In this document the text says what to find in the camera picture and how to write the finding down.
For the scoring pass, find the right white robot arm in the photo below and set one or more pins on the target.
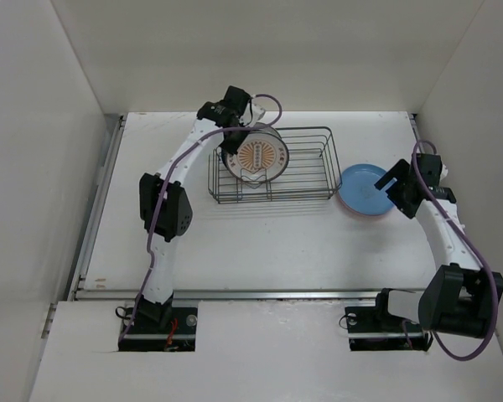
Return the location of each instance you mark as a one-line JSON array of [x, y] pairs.
[[463, 296]]

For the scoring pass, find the white flower pattern plate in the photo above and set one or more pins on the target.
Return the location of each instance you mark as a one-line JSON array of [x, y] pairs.
[[224, 161]]

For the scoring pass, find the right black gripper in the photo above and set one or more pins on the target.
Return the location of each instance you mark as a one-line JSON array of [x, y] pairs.
[[403, 207]]

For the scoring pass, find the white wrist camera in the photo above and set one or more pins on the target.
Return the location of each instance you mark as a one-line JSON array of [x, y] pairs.
[[444, 172], [252, 114]]

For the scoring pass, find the green rimmed lettered plate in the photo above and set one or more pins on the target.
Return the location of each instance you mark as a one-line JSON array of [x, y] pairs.
[[260, 157]]

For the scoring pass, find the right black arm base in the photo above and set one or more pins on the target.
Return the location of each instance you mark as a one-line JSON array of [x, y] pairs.
[[368, 331]]

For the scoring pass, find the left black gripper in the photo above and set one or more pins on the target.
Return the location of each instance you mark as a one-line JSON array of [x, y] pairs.
[[233, 147]]

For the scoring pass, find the pink plastic plate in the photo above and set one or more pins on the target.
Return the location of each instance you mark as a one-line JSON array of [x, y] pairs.
[[359, 215]]

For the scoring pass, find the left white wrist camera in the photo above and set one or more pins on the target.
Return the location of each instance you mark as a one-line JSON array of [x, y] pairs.
[[252, 114]]

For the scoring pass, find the blue plastic plate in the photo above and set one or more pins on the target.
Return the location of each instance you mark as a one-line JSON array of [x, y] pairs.
[[358, 192]]

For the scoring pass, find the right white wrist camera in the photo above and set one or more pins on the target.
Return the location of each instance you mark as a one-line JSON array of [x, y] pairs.
[[444, 172]]

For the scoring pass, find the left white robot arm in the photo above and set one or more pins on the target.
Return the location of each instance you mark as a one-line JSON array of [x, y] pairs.
[[164, 205]]

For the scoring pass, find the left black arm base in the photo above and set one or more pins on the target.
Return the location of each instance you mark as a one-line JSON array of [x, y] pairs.
[[168, 328]]

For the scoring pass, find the metal wire dish rack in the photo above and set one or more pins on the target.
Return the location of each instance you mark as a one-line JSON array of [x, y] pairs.
[[277, 164]]

